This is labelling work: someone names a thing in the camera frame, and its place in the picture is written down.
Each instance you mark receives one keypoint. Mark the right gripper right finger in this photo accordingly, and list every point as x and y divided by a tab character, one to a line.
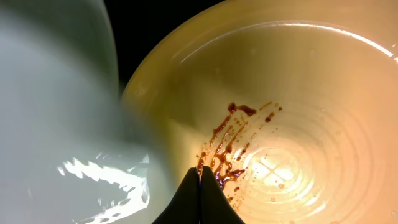
215	208

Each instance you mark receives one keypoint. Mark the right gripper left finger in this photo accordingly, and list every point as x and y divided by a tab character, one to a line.
184	207

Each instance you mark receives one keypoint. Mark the yellow plate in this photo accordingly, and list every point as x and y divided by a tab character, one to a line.
292	103

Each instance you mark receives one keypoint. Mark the light blue plate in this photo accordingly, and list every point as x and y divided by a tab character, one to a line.
69	152

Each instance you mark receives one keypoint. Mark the black round tray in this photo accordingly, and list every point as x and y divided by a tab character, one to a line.
139	25

